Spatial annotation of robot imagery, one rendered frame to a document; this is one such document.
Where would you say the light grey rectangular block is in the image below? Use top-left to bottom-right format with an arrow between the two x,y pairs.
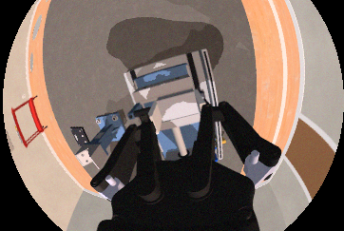
156,88 -> 199,121

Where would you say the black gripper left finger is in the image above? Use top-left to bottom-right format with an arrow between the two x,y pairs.
90,100 -> 162,202

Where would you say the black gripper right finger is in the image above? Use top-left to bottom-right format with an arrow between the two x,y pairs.
183,89 -> 281,198

